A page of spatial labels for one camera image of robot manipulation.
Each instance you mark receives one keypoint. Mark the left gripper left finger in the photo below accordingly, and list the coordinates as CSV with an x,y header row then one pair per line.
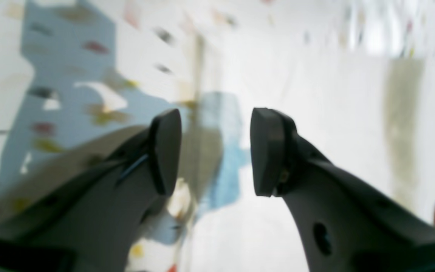
x,y
89,223

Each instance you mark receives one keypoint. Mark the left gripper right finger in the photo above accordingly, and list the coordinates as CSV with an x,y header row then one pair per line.
x,y
345,225

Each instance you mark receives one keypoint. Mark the white printed T-shirt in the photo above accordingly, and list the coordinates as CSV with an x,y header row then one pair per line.
x,y
358,78

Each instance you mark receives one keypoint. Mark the terrazzo patterned tablecloth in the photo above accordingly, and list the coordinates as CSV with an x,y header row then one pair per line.
x,y
80,77

